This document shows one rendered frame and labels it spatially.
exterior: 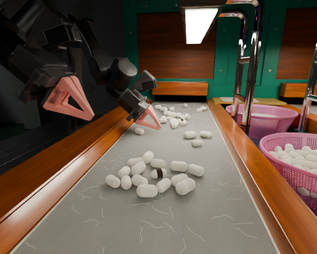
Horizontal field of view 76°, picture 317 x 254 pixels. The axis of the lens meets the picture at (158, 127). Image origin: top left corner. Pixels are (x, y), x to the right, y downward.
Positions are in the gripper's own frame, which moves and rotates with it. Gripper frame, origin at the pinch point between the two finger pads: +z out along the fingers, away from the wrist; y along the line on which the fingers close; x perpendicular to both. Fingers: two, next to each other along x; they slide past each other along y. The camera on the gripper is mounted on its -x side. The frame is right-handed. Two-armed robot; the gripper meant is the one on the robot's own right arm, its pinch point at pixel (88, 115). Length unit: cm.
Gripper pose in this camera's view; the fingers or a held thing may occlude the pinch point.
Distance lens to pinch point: 39.0
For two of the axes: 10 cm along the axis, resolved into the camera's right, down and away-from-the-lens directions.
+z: 7.6, 6.4, 0.8
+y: 1.4, -2.9, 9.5
